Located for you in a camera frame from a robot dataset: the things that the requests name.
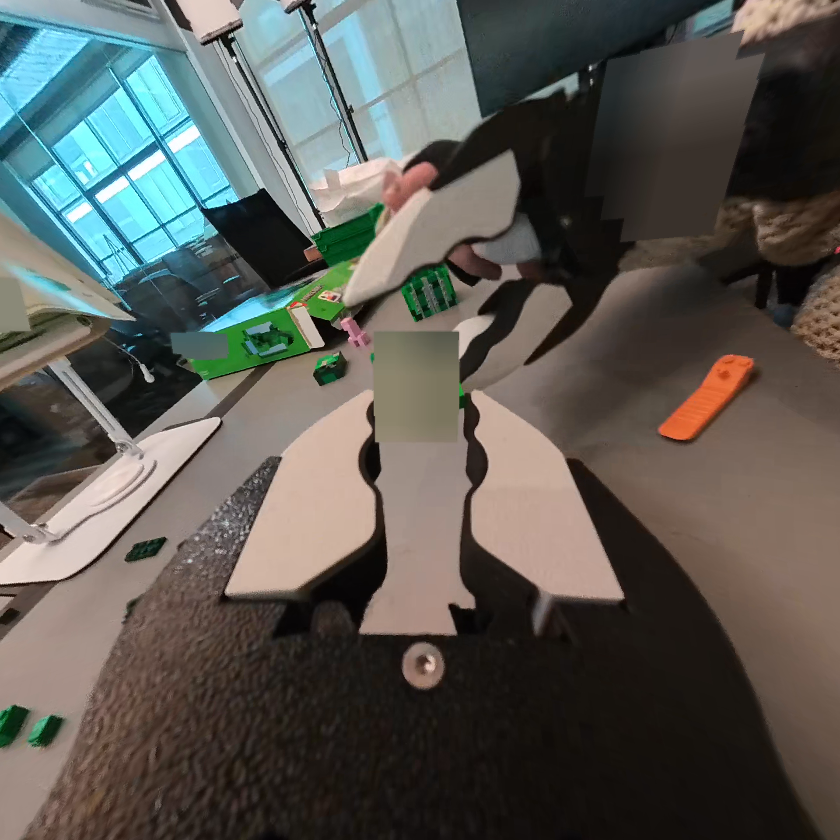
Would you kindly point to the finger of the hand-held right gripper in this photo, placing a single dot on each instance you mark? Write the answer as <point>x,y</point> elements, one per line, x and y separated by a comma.
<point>531,308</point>
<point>446,210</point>

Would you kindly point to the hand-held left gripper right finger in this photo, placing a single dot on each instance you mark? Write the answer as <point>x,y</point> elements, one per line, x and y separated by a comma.
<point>538,518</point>

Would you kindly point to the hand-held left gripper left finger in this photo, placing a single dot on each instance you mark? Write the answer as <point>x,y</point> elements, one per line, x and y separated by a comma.
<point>308,518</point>

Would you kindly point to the bright green lego pieces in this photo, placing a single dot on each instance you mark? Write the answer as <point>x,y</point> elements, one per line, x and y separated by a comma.
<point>13,722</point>

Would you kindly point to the large green lego creeper figure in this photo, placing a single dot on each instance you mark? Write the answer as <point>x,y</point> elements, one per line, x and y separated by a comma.
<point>430,295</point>

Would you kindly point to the opened green lego box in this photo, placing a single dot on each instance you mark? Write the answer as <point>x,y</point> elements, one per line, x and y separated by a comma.
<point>328,295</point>

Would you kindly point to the pink lego pig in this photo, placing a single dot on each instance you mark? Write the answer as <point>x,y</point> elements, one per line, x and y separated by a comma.
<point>354,331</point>

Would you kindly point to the dark green lego plate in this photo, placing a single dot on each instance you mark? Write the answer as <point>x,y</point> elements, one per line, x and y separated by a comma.
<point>145,548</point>

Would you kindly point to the open lego instruction booklet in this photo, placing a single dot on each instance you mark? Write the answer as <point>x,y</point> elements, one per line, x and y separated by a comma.
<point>52,289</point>

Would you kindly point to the person's right hand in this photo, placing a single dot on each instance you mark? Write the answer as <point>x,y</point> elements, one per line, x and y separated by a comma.
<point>410,180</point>

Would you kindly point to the green plastic crate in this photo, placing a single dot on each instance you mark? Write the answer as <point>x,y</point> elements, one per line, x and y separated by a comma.
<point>344,239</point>

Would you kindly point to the black light stand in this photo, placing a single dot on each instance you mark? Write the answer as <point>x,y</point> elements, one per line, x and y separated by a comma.
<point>334,85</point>
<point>262,124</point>

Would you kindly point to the book stand with white base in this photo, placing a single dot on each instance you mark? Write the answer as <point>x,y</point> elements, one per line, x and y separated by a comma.
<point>151,459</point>

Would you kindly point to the black monitor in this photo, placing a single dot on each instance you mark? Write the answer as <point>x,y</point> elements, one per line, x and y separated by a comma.
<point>262,236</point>

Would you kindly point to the orange brick separator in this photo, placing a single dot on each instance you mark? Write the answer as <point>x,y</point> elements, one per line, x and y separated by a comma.
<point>705,400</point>

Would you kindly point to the white softbox light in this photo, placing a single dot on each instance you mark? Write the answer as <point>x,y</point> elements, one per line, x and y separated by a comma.
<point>298,4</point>
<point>210,16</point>

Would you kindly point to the cream knit sweater person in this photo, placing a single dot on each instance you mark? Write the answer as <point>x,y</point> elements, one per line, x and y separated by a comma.
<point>820,321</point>

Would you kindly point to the large black wall screen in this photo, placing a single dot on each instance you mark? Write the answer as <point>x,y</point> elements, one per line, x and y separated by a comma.
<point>538,46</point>

